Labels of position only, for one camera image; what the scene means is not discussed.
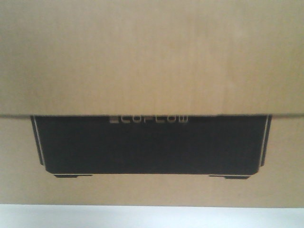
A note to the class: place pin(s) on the brown cardboard EcoFlow box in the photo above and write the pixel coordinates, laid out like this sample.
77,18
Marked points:
152,57

